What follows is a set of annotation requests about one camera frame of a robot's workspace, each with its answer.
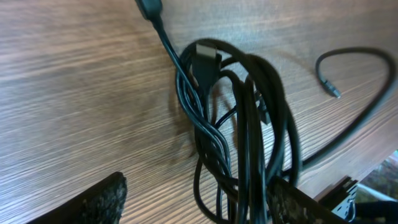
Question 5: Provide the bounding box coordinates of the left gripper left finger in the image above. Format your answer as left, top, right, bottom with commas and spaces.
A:
29, 172, 127, 224

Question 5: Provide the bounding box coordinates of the thick black USB cable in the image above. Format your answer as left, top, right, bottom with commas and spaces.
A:
134, 0, 302, 224

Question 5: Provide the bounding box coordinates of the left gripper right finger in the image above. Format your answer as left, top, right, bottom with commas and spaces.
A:
267, 176, 348, 224

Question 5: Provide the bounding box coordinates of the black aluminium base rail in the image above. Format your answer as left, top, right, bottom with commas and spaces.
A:
314, 175, 358, 222

